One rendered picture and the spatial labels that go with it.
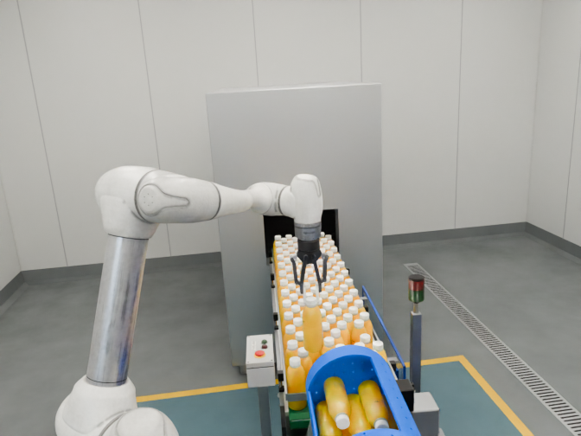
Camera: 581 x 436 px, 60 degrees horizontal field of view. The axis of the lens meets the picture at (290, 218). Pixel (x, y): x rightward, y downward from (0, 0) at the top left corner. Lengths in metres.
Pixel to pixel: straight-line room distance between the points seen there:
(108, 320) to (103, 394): 0.18
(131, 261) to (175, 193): 0.24
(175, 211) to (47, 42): 4.81
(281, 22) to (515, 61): 2.73
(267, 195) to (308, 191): 0.14
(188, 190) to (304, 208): 0.53
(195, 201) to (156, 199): 0.09
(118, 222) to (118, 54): 4.50
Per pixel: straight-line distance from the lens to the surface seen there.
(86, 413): 1.39
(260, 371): 1.88
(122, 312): 1.33
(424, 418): 2.06
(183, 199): 1.16
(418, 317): 2.17
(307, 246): 1.66
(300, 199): 1.60
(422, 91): 6.06
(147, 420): 1.28
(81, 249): 6.12
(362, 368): 1.71
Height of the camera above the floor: 2.07
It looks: 16 degrees down
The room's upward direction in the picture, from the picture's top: 3 degrees counter-clockwise
